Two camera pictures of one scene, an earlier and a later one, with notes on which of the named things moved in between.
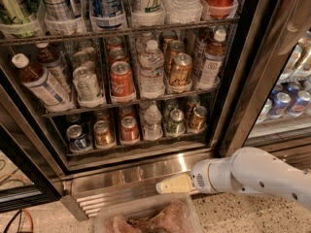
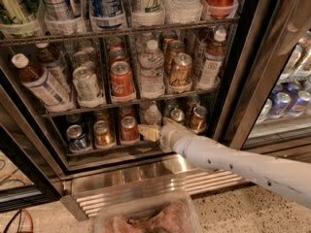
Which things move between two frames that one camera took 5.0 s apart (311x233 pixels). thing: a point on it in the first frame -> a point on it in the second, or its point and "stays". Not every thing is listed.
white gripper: x=199 y=177 -> x=168 y=134
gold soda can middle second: x=174 y=48 stays
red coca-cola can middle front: x=120 y=79 stays
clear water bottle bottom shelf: x=153 y=124 stays
